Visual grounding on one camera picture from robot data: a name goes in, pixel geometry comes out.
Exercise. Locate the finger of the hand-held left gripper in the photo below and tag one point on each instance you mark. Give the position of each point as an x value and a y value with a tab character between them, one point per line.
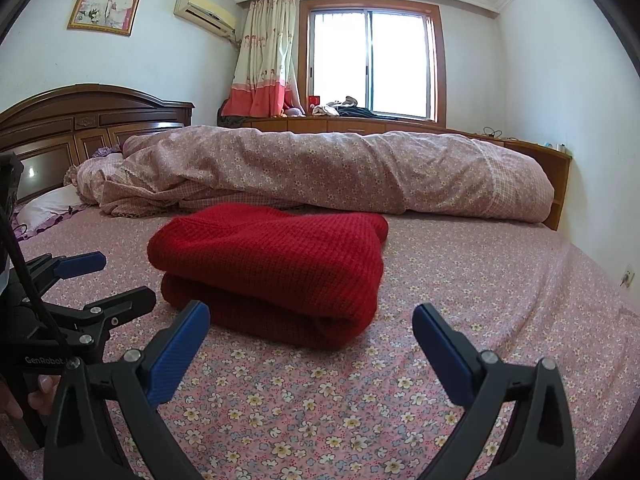
80	263
125	305

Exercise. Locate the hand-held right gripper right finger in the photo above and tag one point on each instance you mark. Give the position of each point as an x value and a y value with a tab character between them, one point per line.
440	350

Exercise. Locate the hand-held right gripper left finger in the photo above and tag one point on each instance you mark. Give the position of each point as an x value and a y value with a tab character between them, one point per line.
175	360

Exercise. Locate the red knit sweater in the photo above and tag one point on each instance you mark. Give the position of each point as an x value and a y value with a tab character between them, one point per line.
270	270

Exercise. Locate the dark clothes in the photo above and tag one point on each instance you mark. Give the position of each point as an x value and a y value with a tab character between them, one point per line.
367	111

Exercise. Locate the person's left hand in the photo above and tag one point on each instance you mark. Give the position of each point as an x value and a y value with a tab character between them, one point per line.
42	392

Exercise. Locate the white pillow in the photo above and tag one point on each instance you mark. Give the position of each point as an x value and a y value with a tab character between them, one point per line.
50	205

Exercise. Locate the pink floral bed sheet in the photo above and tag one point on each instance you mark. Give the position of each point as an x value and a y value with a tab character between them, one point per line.
350	410

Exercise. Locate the purple cloth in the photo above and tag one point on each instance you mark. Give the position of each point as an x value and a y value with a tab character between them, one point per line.
107	152

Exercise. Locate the dark wooden headboard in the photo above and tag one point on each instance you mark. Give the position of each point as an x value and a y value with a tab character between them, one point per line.
60	120

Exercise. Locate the pink floral quilt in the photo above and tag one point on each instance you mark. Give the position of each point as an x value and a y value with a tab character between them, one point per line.
325	170

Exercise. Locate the light cloth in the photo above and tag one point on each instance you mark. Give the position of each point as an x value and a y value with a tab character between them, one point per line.
332	106

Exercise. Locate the cream and red curtain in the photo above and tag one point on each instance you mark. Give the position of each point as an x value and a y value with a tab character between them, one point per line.
265	60

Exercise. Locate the red box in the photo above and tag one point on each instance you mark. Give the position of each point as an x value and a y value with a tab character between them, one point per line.
313	102

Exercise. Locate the wooden framed window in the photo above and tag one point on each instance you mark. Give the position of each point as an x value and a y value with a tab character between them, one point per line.
370	60

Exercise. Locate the white wall socket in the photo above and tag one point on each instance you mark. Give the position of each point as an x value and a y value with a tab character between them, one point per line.
627	278

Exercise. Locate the cream wall air conditioner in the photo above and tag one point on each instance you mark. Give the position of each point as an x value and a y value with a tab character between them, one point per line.
205	12

